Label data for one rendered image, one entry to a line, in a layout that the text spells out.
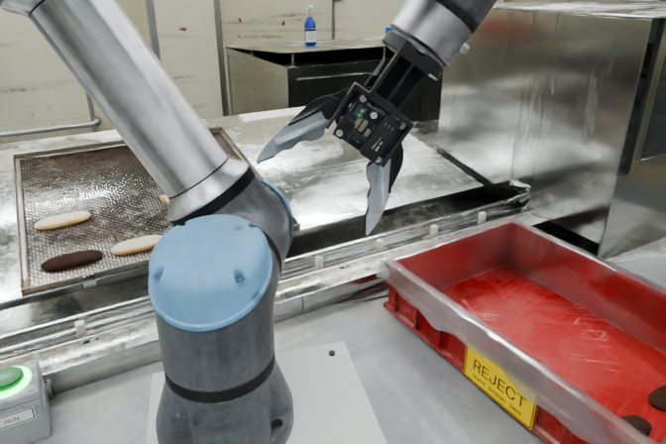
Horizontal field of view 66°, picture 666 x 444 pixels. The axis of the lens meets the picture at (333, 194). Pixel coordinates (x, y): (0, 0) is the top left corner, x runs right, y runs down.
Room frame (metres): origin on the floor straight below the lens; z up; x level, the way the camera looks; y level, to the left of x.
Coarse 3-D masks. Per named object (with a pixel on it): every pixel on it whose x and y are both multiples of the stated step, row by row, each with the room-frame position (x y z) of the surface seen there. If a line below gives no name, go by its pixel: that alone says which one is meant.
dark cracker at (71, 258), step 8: (56, 256) 0.80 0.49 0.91; (64, 256) 0.80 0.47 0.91; (72, 256) 0.80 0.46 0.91; (80, 256) 0.80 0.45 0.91; (88, 256) 0.80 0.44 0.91; (96, 256) 0.81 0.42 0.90; (48, 264) 0.78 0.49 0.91; (56, 264) 0.78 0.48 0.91; (64, 264) 0.78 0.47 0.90; (72, 264) 0.78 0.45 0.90; (80, 264) 0.79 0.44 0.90
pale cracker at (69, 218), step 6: (54, 216) 0.91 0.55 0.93; (60, 216) 0.91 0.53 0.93; (66, 216) 0.91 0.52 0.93; (72, 216) 0.92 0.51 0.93; (78, 216) 0.92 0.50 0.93; (84, 216) 0.92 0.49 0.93; (42, 222) 0.89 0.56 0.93; (48, 222) 0.89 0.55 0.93; (54, 222) 0.89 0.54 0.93; (60, 222) 0.90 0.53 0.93; (66, 222) 0.90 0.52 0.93; (72, 222) 0.91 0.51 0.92; (78, 222) 0.91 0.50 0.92; (36, 228) 0.88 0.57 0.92; (42, 228) 0.88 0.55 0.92; (48, 228) 0.88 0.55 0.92
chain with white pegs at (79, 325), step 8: (480, 216) 1.06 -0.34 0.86; (432, 232) 0.99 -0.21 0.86; (376, 248) 0.93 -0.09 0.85; (320, 256) 0.87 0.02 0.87; (320, 264) 0.86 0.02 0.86; (336, 264) 0.89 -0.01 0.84; (80, 320) 0.67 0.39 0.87; (136, 320) 0.71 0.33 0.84; (80, 328) 0.65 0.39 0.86; (80, 336) 0.65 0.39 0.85; (24, 352) 0.63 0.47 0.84
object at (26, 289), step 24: (96, 144) 1.22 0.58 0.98; (120, 144) 1.25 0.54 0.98; (24, 168) 1.10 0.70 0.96; (48, 168) 1.11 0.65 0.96; (72, 168) 1.12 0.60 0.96; (120, 168) 1.13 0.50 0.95; (24, 192) 1.01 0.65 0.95; (72, 192) 1.02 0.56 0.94; (24, 216) 0.92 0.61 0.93; (96, 216) 0.94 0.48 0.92; (120, 216) 0.95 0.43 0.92; (144, 216) 0.95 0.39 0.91; (24, 240) 0.84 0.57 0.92; (72, 240) 0.86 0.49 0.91; (96, 240) 0.86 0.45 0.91; (24, 264) 0.78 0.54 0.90; (144, 264) 0.80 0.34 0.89; (24, 288) 0.71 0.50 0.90; (48, 288) 0.73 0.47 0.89
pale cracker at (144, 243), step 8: (128, 240) 0.86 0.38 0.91; (136, 240) 0.86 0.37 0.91; (144, 240) 0.86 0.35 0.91; (152, 240) 0.86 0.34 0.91; (112, 248) 0.84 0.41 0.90; (120, 248) 0.83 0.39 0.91; (128, 248) 0.83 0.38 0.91; (136, 248) 0.84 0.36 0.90; (144, 248) 0.84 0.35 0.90; (152, 248) 0.85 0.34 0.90
